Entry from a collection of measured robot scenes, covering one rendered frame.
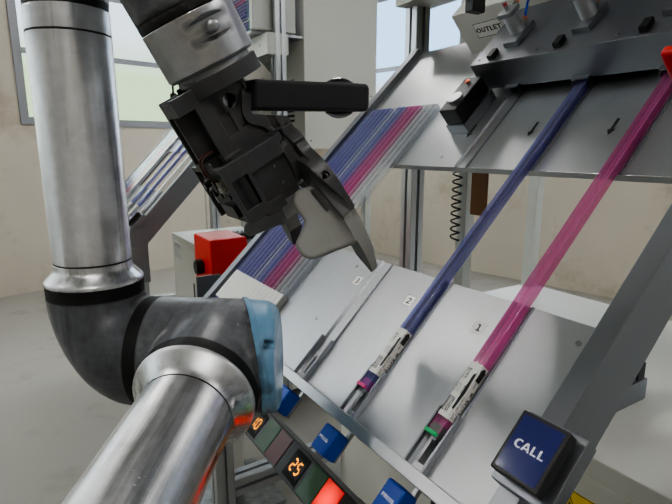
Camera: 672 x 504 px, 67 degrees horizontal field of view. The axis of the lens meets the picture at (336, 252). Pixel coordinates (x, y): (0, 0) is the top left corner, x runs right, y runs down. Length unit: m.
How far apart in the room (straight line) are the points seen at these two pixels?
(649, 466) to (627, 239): 3.11
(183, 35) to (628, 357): 0.44
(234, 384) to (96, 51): 0.33
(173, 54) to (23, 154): 3.67
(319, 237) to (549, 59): 0.47
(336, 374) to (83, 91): 0.40
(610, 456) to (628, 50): 0.50
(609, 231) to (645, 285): 3.35
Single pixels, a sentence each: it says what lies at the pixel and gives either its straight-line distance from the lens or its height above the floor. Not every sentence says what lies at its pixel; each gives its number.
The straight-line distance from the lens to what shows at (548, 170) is 0.67.
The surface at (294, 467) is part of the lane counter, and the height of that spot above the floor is 0.66.
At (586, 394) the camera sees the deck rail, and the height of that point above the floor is 0.81.
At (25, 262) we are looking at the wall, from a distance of 4.12.
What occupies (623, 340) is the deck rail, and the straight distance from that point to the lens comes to 0.49.
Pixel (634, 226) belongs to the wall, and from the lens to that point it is 3.80.
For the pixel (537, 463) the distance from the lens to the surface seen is 0.41.
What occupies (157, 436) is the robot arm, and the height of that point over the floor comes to 0.80.
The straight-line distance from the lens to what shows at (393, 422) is 0.54.
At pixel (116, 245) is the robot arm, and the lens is 0.55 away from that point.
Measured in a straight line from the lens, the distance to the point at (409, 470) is 0.48.
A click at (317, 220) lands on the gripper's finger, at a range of 0.42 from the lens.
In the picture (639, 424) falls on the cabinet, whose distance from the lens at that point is 0.87.
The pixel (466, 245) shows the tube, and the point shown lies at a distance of 0.62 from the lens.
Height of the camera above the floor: 1.01
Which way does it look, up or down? 12 degrees down
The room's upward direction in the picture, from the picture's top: straight up
